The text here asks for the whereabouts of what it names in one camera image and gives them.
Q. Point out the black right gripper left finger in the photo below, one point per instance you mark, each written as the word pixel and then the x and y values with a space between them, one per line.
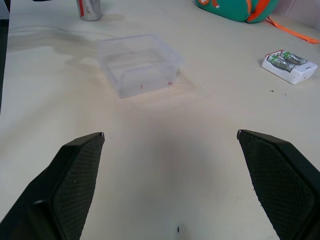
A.
pixel 62 190

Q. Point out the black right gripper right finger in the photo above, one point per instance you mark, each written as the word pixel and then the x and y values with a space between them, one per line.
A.
pixel 277 180

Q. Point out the clear plastic square container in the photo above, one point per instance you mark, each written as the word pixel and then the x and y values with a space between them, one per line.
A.
pixel 140 63

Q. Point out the white battery charger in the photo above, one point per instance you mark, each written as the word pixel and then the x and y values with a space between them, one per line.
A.
pixel 290 68

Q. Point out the green and silver battery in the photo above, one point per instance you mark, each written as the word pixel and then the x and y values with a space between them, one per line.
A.
pixel 280 62
pixel 293 58

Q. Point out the teal and orange backpack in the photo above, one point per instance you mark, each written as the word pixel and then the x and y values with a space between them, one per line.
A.
pixel 235 8

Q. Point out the silver and red can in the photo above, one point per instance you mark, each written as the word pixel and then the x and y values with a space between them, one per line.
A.
pixel 89 9

